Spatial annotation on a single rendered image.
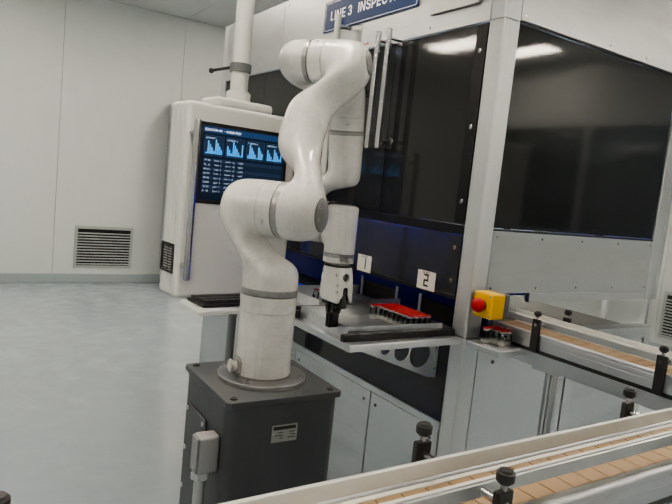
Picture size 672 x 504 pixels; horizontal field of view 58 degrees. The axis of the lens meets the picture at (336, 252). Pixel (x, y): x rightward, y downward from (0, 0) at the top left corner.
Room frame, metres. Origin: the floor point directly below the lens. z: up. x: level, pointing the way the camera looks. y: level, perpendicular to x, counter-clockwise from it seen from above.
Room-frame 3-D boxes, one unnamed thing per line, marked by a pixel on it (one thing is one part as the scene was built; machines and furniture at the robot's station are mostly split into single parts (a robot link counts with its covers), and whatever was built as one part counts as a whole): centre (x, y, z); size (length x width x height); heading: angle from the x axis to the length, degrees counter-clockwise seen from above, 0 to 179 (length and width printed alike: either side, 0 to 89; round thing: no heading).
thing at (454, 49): (1.99, -0.26, 1.51); 0.43 x 0.01 x 0.59; 33
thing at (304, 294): (2.15, -0.03, 0.90); 0.34 x 0.26 x 0.04; 123
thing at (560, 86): (2.03, -0.81, 1.51); 0.85 x 0.01 x 0.59; 123
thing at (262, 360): (1.28, 0.13, 0.95); 0.19 x 0.19 x 0.18
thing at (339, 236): (1.64, 0.00, 1.17); 0.09 x 0.08 x 0.13; 69
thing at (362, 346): (1.97, -0.07, 0.87); 0.70 x 0.48 x 0.02; 33
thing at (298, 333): (2.63, 0.18, 0.73); 1.98 x 0.01 x 0.25; 33
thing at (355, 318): (1.80, -0.12, 0.90); 0.34 x 0.26 x 0.04; 123
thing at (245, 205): (1.29, 0.16, 1.16); 0.19 x 0.12 x 0.24; 69
